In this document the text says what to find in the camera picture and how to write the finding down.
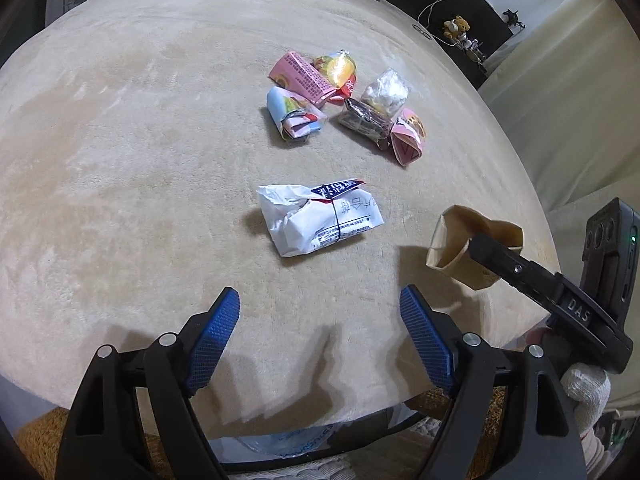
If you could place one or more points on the small black stand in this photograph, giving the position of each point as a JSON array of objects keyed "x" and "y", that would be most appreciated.
[{"x": 512, "y": 17}]

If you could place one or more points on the yellow orange snack wrapper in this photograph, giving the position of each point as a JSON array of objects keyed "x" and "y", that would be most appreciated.
[{"x": 337, "y": 67}]

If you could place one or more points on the person's right hand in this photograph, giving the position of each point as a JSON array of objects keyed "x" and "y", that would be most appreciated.
[{"x": 585, "y": 385}]

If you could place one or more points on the pink printed wrapper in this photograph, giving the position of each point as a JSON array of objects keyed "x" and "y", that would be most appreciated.
[{"x": 300, "y": 75}]

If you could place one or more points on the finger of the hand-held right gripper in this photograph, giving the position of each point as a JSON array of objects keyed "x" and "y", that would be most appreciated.
[{"x": 515, "y": 267}]

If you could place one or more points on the dark silver wrapper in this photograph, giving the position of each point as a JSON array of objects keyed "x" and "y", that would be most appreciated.
[{"x": 360, "y": 120}]

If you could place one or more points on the brown paper bag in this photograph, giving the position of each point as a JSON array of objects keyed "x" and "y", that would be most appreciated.
[{"x": 450, "y": 240}]

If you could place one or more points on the pink wrapper with red triangle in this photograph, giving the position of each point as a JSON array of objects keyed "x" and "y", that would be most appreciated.
[{"x": 407, "y": 145}]

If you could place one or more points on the large clear plastic bag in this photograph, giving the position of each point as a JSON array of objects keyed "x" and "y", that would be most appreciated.
[{"x": 300, "y": 442}]

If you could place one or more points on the white wrapper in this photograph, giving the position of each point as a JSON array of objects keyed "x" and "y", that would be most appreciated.
[{"x": 310, "y": 220}]

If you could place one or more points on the beige curtain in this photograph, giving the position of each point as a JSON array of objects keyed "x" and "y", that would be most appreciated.
[{"x": 565, "y": 85}]

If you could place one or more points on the light blue snack wrapper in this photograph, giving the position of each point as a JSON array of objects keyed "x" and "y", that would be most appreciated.
[{"x": 280, "y": 107}]

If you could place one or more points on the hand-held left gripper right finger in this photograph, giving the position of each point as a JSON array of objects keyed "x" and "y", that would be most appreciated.
[{"x": 425, "y": 340}]

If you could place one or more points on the white textured cloth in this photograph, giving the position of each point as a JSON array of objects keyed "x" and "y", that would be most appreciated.
[{"x": 320, "y": 471}]

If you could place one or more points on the white pillow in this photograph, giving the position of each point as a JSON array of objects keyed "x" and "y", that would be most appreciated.
[{"x": 150, "y": 160}]

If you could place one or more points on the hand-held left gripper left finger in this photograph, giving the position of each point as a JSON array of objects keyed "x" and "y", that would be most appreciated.
[{"x": 215, "y": 340}]

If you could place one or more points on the small clear plastic wrapper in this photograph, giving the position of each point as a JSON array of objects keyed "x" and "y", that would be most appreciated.
[{"x": 385, "y": 90}]

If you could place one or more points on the brown teddy bear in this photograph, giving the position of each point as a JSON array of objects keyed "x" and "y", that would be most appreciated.
[{"x": 457, "y": 27}]

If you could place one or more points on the brown fuzzy cloth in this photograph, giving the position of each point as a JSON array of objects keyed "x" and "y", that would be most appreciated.
[
  {"x": 37, "y": 440},
  {"x": 500, "y": 415}
]

